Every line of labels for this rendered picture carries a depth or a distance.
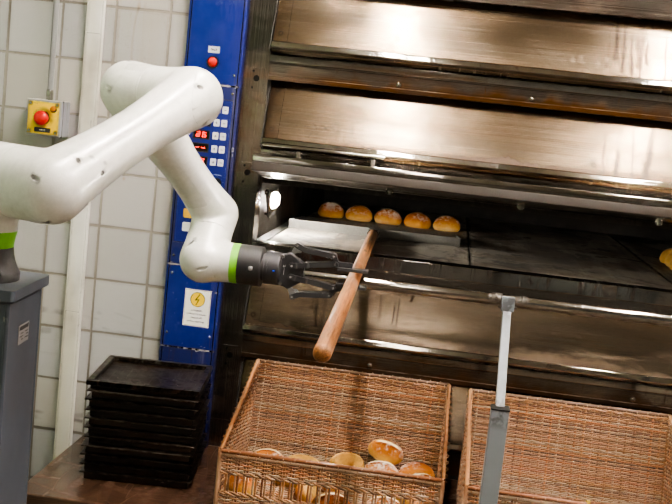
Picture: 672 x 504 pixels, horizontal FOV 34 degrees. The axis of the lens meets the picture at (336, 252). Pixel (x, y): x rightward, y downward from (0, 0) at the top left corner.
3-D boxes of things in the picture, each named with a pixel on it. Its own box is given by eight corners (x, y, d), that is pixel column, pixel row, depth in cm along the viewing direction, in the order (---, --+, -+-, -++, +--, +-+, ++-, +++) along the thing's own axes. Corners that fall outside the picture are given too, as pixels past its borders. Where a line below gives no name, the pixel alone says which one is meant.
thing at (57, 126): (34, 133, 308) (36, 98, 307) (68, 137, 307) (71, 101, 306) (24, 134, 301) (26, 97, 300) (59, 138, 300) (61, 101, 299)
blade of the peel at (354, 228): (459, 247, 346) (460, 238, 346) (288, 227, 350) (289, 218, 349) (456, 234, 382) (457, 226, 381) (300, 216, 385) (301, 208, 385)
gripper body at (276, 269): (269, 246, 253) (308, 251, 253) (265, 282, 254) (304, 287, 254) (263, 250, 246) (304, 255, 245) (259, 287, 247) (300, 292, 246)
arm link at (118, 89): (126, 94, 216) (155, 50, 221) (78, 89, 222) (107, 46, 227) (167, 153, 229) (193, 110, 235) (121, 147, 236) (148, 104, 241)
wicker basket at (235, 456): (245, 450, 312) (254, 356, 309) (442, 477, 307) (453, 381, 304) (208, 510, 264) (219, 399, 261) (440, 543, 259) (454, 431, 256)
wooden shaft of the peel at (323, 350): (330, 365, 170) (332, 346, 169) (310, 363, 170) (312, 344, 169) (377, 239, 339) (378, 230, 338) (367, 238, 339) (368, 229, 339)
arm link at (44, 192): (41, 174, 178) (230, 58, 216) (-28, 162, 186) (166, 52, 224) (61, 243, 184) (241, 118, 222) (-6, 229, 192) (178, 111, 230)
